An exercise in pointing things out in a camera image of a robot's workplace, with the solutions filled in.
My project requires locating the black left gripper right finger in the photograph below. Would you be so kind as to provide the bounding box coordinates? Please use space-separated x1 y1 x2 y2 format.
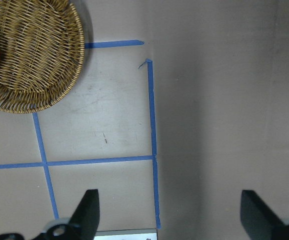
240 189 289 240

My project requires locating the woven wicker basket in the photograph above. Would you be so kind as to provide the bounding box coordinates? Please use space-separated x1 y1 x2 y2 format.
0 0 85 114

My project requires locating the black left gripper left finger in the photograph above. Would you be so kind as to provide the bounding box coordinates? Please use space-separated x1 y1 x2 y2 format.
38 189 100 240

